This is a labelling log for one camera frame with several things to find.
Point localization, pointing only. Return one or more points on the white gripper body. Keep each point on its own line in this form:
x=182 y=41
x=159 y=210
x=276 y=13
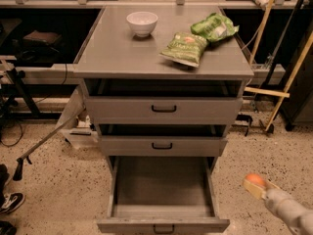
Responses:
x=280 y=202

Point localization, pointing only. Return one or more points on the orange fruit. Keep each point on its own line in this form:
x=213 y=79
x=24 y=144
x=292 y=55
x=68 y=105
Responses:
x=255 y=179

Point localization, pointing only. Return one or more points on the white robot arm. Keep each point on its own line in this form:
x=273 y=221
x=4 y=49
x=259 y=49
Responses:
x=302 y=222

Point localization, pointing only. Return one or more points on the grey bottom drawer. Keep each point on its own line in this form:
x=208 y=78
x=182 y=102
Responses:
x=162 y=196

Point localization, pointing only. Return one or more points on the grey drawer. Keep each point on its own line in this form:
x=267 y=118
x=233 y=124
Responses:
x=161 y=146
x=163 y=110
x=162 y=196

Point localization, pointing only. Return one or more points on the grey drawer cabinet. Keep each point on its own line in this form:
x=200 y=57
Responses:
x=118 y=63

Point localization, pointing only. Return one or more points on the grey middle drawer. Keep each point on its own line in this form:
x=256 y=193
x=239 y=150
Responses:
x=161 y=146

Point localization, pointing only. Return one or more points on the grey top drawer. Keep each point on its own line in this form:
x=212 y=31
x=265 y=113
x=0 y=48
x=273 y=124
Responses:
x=163 y=110

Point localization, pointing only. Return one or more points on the green chip bag front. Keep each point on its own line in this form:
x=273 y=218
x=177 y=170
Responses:
x=185 y=48

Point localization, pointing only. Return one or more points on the green chip bag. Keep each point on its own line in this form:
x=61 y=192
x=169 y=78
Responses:
x=185 y=48
x=214 y=28

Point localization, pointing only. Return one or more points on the green chip bag rear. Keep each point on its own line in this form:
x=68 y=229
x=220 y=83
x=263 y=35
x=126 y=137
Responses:
x=214 y=28

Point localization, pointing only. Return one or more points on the white ceramic bowl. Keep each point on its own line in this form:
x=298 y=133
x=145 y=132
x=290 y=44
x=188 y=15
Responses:
x=142 y=24

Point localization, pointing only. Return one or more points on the metal rod with black foot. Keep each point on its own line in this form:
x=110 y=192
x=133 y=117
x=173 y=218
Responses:
x=25 y=156

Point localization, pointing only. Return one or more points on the black white sneaker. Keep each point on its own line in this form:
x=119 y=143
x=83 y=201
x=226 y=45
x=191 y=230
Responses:
x=12 y=201

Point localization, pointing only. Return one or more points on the black shoe at corner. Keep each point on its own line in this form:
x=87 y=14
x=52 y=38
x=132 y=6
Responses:
x=6 y=228

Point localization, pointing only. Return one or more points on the dark box on shelf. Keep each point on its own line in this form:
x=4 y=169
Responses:
x=37 y=38

